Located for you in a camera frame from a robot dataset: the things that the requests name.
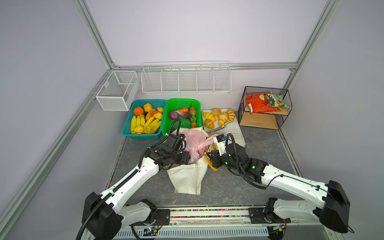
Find teal plastic basket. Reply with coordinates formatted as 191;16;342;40
122;99;167;140

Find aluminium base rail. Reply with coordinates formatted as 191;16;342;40
80;204;331;229

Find white bread tray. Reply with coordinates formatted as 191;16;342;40
202;108;246;147

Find white canvas tote bag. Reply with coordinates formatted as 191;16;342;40
167;145;212;195

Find yellow toy banana bunch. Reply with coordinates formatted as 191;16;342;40
128;116;162;135

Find striped toy bread roll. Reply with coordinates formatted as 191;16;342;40
204;119;215;130

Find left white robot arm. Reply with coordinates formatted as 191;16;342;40
76;119;189;240

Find toy croissant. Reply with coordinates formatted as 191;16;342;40
218;112;229;127

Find pink plastic grocery bag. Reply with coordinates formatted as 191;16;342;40
181;127;218;165

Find brown toy potato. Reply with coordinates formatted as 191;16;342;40
189;106;197;116

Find white mesh wall basket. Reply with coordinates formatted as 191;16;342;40
96;71;140;112

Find black wire snack rack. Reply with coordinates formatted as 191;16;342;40
238;86;292;130

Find orange toy tangerine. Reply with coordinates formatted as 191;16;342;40
133;107;144;116

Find metal bread tongs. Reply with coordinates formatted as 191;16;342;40
207;121;243;138

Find striped toy bread loaf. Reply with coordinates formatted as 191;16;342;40
202;112;217;122

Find red chip bag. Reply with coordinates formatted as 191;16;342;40
246;93;281;114

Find purple toy sweet potato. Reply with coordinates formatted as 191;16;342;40
177;111;192;121

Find yellow toy lemon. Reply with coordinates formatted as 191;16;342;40
154;112;163;120

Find yellow-orange toy citrus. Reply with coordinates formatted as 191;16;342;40
143;103;153;113

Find white wire wall shelf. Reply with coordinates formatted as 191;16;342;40
141;61;232;94

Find yellow toy pear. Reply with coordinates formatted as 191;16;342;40
132;125;145;134

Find toy bread bun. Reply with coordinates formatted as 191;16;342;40
211;108;222;117

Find green snack bag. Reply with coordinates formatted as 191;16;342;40
265;92;289;108

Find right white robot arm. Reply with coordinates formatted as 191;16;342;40
207;134;353;234

